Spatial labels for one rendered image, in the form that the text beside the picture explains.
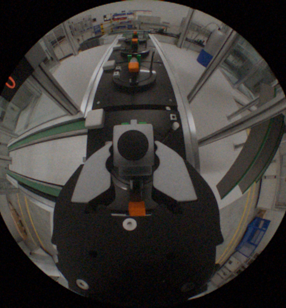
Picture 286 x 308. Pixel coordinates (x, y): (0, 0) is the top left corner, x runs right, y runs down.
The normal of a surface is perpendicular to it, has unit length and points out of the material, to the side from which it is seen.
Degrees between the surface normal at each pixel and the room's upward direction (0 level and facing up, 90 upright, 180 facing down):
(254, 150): 90
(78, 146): 0
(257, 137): 90
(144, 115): 0
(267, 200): 90
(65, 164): 0
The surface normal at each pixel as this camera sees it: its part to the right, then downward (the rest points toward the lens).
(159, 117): 0.05, -0.13
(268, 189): -0.99, -0.09
